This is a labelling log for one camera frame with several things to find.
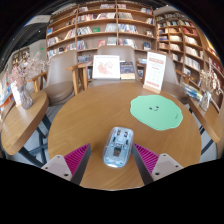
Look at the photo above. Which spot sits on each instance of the beige wooden armchair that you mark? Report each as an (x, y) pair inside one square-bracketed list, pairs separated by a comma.
[(116, 50), (173, 85), (61, 80)]

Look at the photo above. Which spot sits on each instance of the stack of pale books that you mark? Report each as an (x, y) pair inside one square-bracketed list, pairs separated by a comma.
[(142, 61)]

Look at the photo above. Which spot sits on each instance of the green smiley mouse pad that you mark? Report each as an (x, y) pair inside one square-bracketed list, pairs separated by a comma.
[(156, 111)]

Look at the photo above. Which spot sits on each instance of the wooden side table, dark legs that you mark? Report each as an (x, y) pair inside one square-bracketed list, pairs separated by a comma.
[(208, 121), (21, 123)]

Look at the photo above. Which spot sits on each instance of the white picture board, pink print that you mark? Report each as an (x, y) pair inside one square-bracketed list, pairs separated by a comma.
[(106, 66)]

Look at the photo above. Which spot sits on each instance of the book display stand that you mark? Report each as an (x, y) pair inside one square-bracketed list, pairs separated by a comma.
[(5, 90)]

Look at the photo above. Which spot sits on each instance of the curved wooden bookshelf unit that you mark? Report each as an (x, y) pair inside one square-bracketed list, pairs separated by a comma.
[(186, 46)]

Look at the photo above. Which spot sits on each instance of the small white card stand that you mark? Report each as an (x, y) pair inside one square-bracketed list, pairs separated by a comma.
[(15, 93)]

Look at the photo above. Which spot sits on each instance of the wide wooden bookshelf unit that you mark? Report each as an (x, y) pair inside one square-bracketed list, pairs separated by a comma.
[(100, 30)]

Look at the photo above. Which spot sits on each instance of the white sign on wooden base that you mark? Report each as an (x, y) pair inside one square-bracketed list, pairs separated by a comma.
[(155, 71)]

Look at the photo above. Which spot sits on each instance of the distant wooden bookshelf unit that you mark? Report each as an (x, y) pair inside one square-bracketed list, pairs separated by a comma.
[(20, 56)]

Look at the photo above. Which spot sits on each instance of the glass vase with dried flowers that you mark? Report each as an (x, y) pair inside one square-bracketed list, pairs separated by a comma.
[(205, 101)]

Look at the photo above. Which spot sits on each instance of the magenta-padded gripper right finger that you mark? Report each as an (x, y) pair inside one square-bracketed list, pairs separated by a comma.
[(146, 159)]

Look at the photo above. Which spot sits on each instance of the white hanging ceiling panel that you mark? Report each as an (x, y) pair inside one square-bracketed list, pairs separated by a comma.
[(38, 20)]

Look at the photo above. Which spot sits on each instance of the stack of colourful books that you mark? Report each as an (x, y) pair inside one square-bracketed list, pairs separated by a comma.
[(192, 91)]

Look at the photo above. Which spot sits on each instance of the glass vase with pink flowers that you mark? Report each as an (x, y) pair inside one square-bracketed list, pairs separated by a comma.
[(26, 98)]

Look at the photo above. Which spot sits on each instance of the translucent pale blue computer mouse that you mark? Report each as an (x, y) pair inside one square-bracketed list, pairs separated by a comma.
[(117, 146)]

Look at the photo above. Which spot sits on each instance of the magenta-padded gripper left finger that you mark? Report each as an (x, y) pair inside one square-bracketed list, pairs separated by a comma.
[(76, 159)]

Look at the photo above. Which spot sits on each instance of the dark cover book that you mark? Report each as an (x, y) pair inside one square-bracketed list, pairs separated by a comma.
[(127, 70)]

